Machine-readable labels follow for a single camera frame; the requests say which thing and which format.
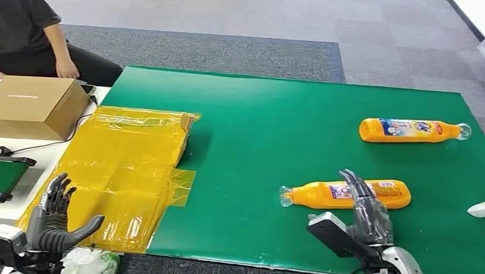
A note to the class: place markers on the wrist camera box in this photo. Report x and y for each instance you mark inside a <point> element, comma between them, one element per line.
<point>332,234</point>
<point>2,242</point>

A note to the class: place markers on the green table mat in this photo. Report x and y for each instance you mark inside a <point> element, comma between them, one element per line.
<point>267,133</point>

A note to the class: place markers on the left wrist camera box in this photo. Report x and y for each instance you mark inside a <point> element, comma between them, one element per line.
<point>2,242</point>

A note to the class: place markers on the orange bottle blue label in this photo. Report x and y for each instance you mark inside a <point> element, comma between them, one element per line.
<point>406,131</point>

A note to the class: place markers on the black smartphone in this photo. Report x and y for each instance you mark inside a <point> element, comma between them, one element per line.
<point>87,88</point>

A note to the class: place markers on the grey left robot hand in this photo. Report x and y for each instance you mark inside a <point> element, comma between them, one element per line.
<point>48,230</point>

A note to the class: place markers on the person's forearm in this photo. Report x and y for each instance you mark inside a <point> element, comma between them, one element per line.
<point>57,42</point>

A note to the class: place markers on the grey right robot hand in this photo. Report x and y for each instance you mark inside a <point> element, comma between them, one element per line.
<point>369,223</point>

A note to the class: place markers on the yellow plastic-wrapped flat box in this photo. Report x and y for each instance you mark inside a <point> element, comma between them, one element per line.
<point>122,163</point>

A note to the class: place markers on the brown cardboard box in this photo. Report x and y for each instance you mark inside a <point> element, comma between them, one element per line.
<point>31,106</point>

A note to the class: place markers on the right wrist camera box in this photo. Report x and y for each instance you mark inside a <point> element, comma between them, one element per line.
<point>332,234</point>

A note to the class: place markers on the person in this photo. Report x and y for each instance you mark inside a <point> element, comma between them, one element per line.
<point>10,15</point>

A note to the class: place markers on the orange bottle white label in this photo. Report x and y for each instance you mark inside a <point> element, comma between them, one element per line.
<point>317,194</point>

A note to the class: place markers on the crumpled white plastic bag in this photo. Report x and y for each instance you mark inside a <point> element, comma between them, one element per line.
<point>87,264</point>

